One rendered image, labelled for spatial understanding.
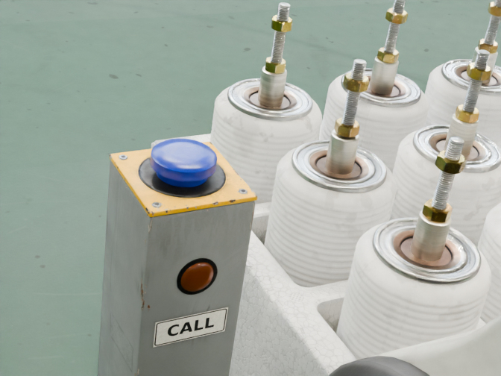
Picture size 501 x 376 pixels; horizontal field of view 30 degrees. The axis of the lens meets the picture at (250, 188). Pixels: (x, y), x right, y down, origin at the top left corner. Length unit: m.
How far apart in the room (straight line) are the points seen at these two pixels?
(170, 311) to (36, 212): 0.53
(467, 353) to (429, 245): 0.30
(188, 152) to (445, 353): 0.26
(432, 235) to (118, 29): 1.04
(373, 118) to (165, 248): 0.34
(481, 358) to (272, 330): 0.39
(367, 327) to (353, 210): 0.10
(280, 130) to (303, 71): 0.74
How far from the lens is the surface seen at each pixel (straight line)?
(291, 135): 0.79
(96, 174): 1.17
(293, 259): 0.74
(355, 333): 0.67
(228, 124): 0.80
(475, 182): 0.77
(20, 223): 1.08
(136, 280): 0.58
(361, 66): 0.70
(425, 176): 0.77
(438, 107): 0.94
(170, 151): 0.57
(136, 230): 0.56
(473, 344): 0.34
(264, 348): 0.73
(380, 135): 0.86
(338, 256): 0.73
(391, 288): 0.63
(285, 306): 0.70
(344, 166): 0.73
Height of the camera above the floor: 0.61
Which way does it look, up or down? 31 degrees down
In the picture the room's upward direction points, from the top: 9 degrees clockwise
